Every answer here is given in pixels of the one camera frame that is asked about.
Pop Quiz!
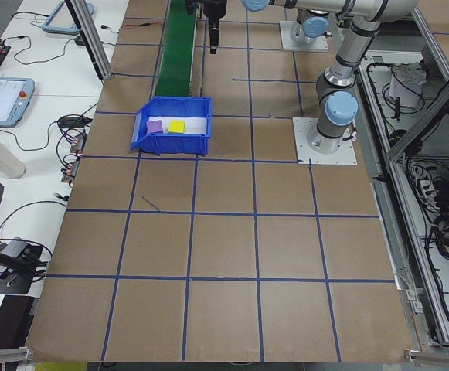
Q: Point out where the aluminium profile bar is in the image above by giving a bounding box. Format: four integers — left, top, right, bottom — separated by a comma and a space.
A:
0, 346, 35, 366
403, 346, 449, 365

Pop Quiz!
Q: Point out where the white paper box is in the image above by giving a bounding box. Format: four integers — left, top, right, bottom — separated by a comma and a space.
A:
388, 63, 428, 110

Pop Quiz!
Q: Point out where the blue plastic storage bin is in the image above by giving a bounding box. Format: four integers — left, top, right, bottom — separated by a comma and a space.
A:
129, 95, 213, 157

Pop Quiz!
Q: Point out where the black base pad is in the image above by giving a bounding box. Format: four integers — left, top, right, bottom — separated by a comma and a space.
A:
0, 237, 44, 297

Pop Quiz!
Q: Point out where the green conveyor belt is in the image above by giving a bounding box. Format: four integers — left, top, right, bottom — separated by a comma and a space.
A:
155, 0, 206, 98

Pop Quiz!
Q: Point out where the V-shaped metal bar frame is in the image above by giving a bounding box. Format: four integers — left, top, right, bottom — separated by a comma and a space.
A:
355, 0, 449, 364

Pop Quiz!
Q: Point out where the aluminium profile post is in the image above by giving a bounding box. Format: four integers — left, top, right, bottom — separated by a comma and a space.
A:
64, 0, 113, 81

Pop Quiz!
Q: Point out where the black stand bar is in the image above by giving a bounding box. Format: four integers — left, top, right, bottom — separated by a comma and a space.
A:
0, 242, 39, 271

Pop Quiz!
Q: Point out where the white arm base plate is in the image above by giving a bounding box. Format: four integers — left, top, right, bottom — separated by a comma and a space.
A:
292, 117, 359, 166
278, 19, 330, 52

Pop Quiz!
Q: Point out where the coiled black cable bundle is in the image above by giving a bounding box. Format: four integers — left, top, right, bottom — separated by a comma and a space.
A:
427, 214, 449, 267

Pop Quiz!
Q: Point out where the teach pendant with lit screen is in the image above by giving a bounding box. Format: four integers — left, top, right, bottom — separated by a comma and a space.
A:
0, 77, 36, 128

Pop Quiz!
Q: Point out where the small circuit board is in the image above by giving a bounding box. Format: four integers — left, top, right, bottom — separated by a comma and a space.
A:
70, 131, 88, 156
60, 158, 81, 187

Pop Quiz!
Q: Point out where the grey-blue teach pendant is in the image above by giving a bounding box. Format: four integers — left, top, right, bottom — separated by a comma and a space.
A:
41, 0, 96, 34

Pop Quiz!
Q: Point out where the long black power adapter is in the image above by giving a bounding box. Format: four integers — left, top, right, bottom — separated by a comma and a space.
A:
56, 117, 93, 129

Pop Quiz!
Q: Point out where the white power strip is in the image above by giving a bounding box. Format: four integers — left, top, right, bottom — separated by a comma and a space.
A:
413, 164, 441, 206

